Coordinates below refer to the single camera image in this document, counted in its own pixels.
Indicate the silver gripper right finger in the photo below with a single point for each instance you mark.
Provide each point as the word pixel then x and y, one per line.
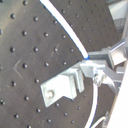
pixel 113 55

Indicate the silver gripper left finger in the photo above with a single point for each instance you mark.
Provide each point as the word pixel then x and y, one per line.
pixel 101 73

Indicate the black pegboard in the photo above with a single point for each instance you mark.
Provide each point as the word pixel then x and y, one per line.
pixel 34 48

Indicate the metal cable clip centre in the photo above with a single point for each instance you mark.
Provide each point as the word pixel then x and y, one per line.
pixel 66 84

